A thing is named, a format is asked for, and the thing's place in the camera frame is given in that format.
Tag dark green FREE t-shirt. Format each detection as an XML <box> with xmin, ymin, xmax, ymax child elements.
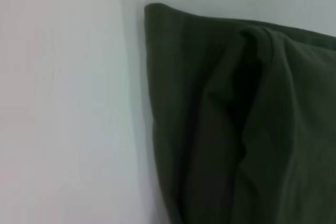
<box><xmin>143</xmin><ymin>3</ymin><xmax>336</xmax><ymax>224</ymax></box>

